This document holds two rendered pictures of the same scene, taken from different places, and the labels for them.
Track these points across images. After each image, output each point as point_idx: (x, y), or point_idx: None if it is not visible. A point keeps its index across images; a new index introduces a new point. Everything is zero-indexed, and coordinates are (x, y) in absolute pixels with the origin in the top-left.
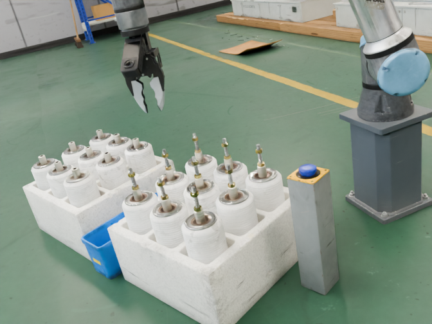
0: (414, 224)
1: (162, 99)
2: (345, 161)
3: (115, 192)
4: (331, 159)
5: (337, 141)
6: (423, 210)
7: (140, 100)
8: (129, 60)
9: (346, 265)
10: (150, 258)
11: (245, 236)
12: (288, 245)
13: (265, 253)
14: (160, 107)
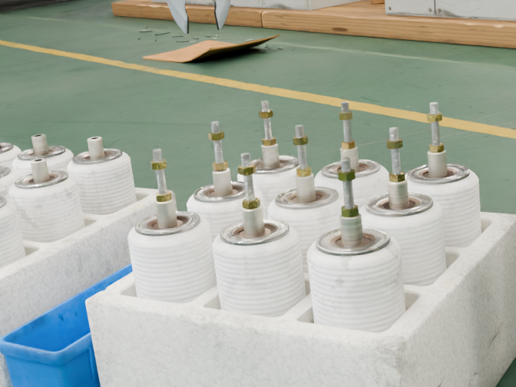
0: None
1: (227, 1)
2: (515, 210)
3: (64, 246)
4: (483, 208)
5: (479, 182)
6: None
7: (178, 2)
8: None
9: None
10: (214, 348)
11: (438, 284)
12: (498, 325)
13: (470, 331)
14: (220, 19)
